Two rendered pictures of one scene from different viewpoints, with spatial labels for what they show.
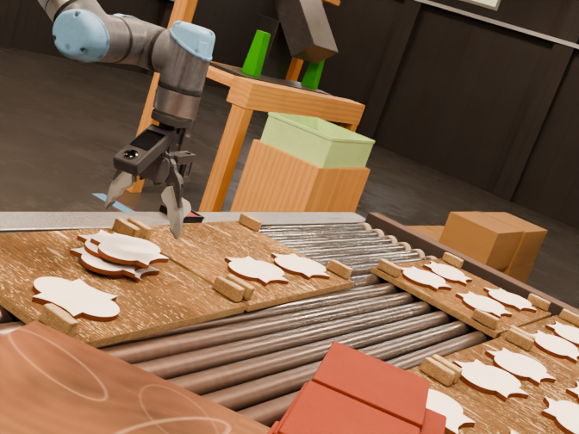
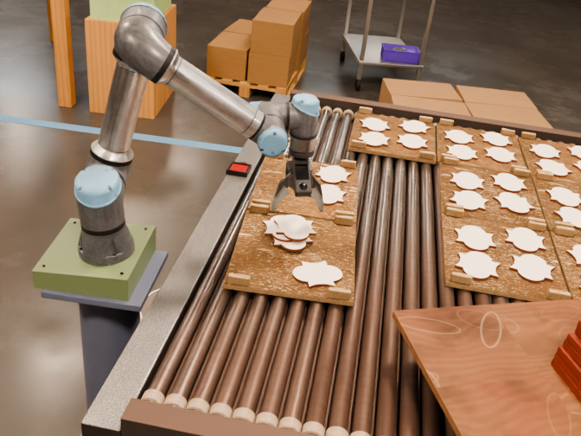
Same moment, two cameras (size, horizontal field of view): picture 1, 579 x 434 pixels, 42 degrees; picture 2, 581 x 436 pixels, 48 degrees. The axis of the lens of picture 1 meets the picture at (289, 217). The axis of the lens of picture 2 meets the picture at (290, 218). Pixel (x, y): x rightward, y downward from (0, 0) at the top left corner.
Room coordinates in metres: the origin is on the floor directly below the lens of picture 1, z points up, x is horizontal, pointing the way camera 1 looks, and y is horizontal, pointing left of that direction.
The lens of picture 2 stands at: (-0.24, 1.01, 1.97)
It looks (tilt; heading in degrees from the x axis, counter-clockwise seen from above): 30 degrees down; 333
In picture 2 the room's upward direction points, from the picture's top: 7 degrees clockwise
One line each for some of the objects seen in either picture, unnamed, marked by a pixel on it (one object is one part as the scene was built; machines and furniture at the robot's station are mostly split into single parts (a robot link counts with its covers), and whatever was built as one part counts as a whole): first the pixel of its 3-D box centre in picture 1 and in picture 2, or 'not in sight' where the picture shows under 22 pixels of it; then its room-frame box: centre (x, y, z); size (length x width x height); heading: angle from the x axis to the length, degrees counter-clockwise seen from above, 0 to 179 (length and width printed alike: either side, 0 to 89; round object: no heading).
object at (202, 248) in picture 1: (242, 258); (307, 188); (1.55, 0.07, 0.93); 0.41 x 0.35 x 0.02; 151
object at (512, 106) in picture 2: not in sight; (456, 128); (3.40, -2.10, 0.21); 1.23 x 0.88 x 0.43; 60
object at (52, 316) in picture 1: (59, 321); (339, 293); (0.95, 0.25, 0.95); 0.06 x 0.02 x 0.03; 61
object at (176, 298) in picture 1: (96, 278); (295, 253); (1.19, 0.27, 0.93); 0.41 x 0.35 x 0.02; 151
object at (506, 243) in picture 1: (460, 253); (260, 43); (5.23, -1.23, 0.33); 1.12 x 0.81 x 0.66; 151
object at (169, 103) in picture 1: (174, 102); (301, 142); (1.28, 0.25, 1.24); 0.08 x 0.08 x 0.05
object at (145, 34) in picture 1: (132, 41); (268, 118); (1.29, 0.35, 1.31); 0.11 x 0.11 x 0.08; 72
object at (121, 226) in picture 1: (126, 229); (258, 208); (1.42, 0.30, 0.95); 0.06 x 0.02 x 0.03; 61
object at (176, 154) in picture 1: (166, 148); (300, 166); (1.28, 0.24, 1.16); 0.09 x 0.08 x 0.12; 162
